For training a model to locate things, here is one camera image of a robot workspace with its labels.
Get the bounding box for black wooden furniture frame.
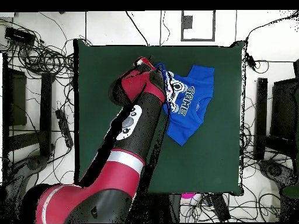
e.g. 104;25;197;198
2;52;55;162
253;59;299;162

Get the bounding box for black cable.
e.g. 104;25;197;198
125;10;150;47

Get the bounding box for dark green table cloth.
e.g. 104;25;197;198
72;38;245;196

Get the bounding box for grey square frame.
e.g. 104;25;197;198
180;10;216;42

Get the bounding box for black chair base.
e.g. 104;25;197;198
258;159;299;199
4;155;48;211

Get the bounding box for blue printed t-shirt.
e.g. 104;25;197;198
155;62;215;147

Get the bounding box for black electronics box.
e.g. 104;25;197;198
4;26;36;46

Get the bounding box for black power adapter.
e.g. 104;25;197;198
245;52;257;71

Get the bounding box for pink object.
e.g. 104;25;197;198
180;192;202;200

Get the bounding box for black power strip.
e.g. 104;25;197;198
209;193;231;222
55;108;75;148

